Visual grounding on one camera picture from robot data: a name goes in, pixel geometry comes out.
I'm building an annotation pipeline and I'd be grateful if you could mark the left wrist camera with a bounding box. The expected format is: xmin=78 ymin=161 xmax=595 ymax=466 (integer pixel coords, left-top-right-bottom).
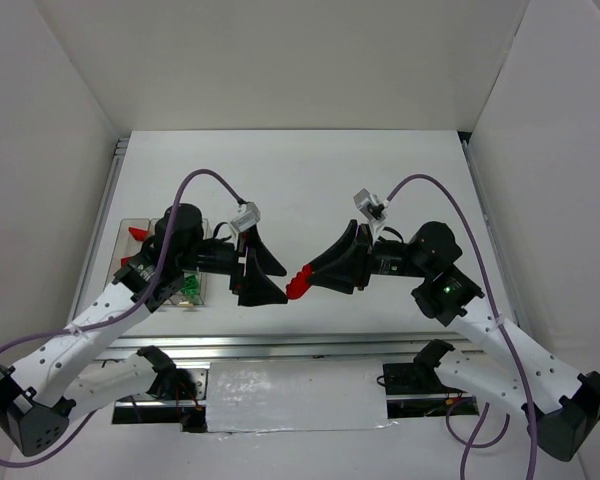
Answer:
xmin=229 ymin=202 xmax=262 ymax=251

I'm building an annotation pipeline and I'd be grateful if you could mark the red and green round lego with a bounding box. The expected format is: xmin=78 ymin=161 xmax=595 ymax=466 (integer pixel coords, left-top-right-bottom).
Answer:
xmin=286 ymin=264 xmax=313 ymax=300

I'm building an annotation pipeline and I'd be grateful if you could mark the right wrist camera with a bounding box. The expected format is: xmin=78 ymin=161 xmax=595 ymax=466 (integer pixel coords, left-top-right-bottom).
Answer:
xmin=353 ymin=188 xmax=389 ymax=242

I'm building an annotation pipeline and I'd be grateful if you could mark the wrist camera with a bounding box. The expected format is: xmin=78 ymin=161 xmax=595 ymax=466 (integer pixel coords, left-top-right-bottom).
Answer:
xmin=353 ymin=188 xmax=389 ymax=242
xmin=229 ymin=202 xmax=262 ymax=251

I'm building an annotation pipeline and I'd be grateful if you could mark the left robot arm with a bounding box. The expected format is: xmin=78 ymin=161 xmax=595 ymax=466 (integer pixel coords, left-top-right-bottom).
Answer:
xmin=0 ymin=202 xmax=287 ymax=457

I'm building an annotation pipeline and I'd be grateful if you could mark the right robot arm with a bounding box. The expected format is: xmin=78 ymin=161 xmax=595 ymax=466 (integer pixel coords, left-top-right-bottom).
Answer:
xmin=301 ymin=220 xmax=600 ymax=461

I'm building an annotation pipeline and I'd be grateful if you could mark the clear container right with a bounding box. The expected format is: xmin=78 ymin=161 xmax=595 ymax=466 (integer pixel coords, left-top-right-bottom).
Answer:
xmin=167 ymin=218 xmax=212 ymax=307

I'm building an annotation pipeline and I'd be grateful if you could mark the clear container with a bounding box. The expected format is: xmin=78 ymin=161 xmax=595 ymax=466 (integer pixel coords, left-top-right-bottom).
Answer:
xmin=167 ymin=218 xmax=212 ymax=307
xmin=106 ymin=218 xmax=153 ymax=283

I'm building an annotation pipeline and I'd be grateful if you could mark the red curved lego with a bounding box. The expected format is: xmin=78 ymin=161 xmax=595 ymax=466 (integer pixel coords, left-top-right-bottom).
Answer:
xmin=128 ymin=227 xmax=150 ymax=242

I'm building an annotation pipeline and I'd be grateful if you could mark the aluminium rail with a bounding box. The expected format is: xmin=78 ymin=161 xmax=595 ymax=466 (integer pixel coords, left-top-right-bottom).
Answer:
xmin=96 ymin=333 xmax=480 ymax=361

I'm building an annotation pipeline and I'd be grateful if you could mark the clear container left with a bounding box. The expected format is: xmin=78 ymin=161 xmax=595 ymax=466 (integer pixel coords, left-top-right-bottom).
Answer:
xmin=106 ymin=218 xmax=153 ymax=283

